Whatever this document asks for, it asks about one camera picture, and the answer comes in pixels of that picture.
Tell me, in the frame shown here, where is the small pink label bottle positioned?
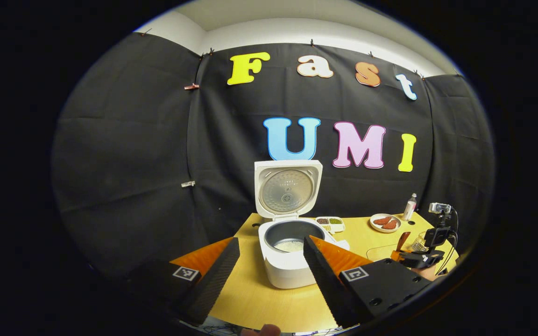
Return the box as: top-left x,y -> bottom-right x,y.
403,193 -> 418,221

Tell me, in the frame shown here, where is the white rice cooker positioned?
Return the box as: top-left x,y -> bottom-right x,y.
254,160 -> 350,290

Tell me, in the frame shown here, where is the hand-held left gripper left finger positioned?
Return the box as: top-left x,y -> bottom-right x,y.
124,237 -> 241,326

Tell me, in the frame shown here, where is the white rice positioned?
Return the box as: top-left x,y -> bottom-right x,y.
274,239 -> 305,253

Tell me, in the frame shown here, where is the wire chopstick holder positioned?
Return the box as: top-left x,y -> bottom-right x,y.
409,232 -> 431,252

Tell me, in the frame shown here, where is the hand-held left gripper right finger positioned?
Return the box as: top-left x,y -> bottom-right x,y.
303,235 -> 433,329

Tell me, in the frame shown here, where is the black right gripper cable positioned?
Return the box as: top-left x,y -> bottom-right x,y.
437,209 -> 460,276

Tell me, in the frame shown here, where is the black backdrop cloth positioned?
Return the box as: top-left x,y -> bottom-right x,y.
52,32 -> 496,280

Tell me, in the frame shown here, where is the white round plate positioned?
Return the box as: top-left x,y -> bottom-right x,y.
370,213 -> 402,233

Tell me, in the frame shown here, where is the divided white grain dish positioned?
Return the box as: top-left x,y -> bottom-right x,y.
315,216 -> 346,233

